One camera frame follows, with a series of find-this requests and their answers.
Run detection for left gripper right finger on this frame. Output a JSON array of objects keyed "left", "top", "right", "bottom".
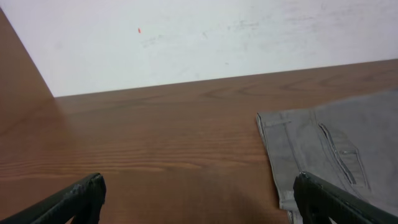
[{"left": 293, "top": 172, "right": 397, "bottom": 224}]

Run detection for grey shorts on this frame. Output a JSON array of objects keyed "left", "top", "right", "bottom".
[{"left": 257, "top": 90, "right": 397, "bottom": 223}]

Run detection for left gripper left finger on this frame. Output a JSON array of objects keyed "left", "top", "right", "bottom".
[{"left": 1, "top": 173, "right": 106, "bottom": 224}]

